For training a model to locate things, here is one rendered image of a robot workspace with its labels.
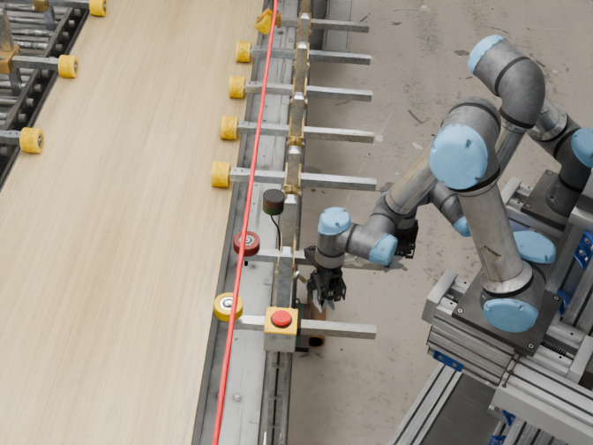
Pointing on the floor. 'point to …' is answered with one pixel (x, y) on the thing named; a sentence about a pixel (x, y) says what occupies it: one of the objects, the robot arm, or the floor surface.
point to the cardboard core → (316, 320)
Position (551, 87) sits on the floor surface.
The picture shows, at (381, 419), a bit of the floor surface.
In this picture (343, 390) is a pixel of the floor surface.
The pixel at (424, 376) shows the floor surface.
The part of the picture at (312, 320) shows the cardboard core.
